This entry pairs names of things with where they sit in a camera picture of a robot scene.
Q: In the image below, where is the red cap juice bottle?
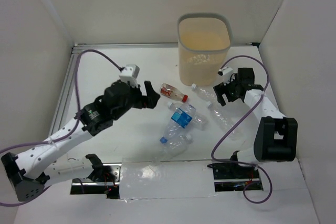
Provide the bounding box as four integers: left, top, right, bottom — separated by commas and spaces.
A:
160, 83, 188, 103

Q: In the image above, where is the clear bottle white cap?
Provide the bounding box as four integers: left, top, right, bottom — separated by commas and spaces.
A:
206, 101, 244, 141

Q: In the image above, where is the clear bottle front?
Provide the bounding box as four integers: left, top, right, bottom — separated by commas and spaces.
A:
153, 134, 193, 164

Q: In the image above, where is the blue label water bottle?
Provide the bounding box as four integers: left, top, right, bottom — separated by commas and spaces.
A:
160, 103, 196, 144

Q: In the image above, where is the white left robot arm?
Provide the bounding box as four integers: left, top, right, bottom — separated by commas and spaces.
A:
1, 80, 160, 206

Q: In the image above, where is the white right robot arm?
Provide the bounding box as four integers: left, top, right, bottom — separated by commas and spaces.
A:
225, 68, 298, 178

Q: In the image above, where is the beige plastic waste bin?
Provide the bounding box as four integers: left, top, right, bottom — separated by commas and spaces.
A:
177, 13, 233, 86

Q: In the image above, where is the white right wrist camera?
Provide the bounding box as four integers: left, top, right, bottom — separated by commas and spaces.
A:
217, 66, 233, 76

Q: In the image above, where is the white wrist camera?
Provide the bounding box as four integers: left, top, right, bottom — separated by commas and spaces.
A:
217, 66, 233, 76
119, 64, 140, 88

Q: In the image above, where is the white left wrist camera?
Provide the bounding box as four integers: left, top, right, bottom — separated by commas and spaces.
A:
119, 64, 140, 88

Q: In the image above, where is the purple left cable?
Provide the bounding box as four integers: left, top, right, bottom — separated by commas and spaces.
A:
0, 49, 124, 207

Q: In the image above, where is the aluminium frame rail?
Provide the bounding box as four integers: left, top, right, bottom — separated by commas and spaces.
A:
49, 42, 259, 135

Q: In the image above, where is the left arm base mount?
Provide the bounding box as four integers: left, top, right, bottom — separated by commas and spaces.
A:
70, 154, 121, 199

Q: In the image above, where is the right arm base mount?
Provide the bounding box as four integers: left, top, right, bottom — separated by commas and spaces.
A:
207, 163, 263, 192

